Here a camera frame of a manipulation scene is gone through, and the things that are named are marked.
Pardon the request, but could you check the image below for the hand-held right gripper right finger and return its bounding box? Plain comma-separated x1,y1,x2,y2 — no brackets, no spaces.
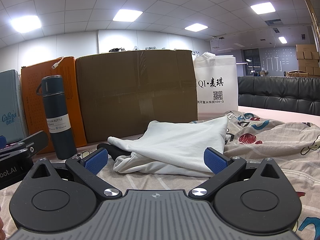
188,148,284,202

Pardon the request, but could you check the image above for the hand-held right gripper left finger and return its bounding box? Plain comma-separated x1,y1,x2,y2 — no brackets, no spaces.
24,148,123,201

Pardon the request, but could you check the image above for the white garment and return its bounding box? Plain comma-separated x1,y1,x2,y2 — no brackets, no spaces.
107,116,229,174

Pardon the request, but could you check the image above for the dark teal vacuum bottle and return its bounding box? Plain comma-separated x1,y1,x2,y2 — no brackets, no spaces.
36,75,78,160

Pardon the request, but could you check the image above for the blue cardboard panel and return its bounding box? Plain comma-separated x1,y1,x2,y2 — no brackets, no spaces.
0,69,29,143

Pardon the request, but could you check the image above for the orange cardboard panel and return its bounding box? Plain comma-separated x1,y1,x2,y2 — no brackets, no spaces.
21,56,88,153

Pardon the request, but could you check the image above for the cartoon printed bed sheet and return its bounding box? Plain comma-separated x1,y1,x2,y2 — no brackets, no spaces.
0,110,320,240

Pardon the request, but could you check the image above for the brown cardboard panel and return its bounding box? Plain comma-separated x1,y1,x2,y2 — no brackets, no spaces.
75,49,199,143

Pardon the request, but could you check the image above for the white tote bag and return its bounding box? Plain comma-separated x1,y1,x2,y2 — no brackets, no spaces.
193,52,238,120

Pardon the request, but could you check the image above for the black leather sofa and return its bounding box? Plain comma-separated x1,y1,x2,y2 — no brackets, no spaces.
237,76,320,117

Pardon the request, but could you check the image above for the dark window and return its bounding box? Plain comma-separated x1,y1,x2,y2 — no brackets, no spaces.
243,49,263,76

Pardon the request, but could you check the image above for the stack of cardboard boxes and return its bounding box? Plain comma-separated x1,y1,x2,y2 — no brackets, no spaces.
286,44,320,78

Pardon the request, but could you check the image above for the white cable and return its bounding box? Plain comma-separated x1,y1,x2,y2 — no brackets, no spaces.
51,57,66,69

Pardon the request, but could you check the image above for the wooden door frame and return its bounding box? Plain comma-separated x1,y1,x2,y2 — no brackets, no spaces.
301,0,320,46

